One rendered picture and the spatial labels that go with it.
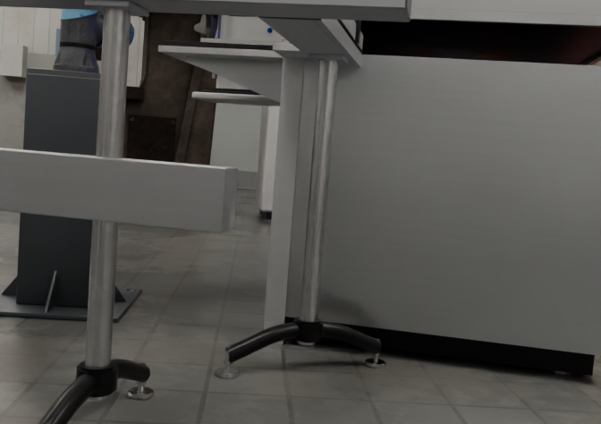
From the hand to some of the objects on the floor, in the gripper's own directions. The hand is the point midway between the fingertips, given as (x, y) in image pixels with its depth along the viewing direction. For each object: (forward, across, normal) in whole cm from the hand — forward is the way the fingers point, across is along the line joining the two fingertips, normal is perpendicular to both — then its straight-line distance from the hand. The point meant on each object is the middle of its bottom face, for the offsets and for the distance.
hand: (211, 40), depth 220 cm
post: (+92, +10, +28) cm, 97 cm away
